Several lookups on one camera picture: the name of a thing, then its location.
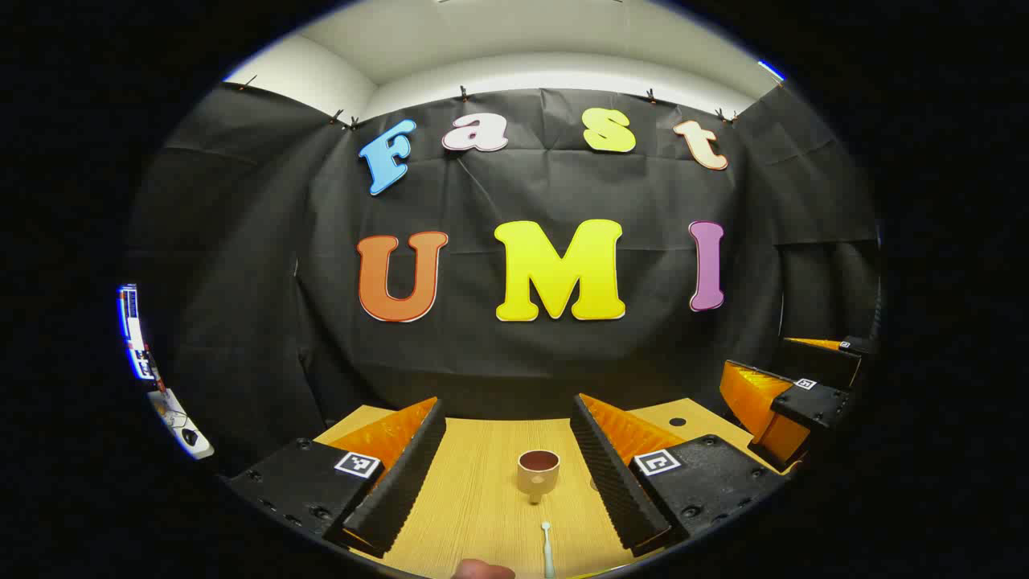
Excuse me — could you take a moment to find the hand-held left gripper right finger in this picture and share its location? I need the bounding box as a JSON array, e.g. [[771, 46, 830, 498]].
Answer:
[[569, 393, 793, 557]]

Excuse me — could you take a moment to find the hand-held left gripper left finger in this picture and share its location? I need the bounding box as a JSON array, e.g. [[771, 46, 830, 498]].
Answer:
[[228, 396, 448, 558]]

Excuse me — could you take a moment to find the wooden desktop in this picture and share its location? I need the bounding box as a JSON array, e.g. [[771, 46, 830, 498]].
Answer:
[[312, 396, 805, 579]]

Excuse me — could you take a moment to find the beige cup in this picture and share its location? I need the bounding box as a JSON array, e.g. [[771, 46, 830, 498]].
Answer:
[[517, 449, 561, 505]]

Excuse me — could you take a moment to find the black backdrop cloth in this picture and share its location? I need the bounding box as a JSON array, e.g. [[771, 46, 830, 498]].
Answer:
[[129, 80, 881, 475]]

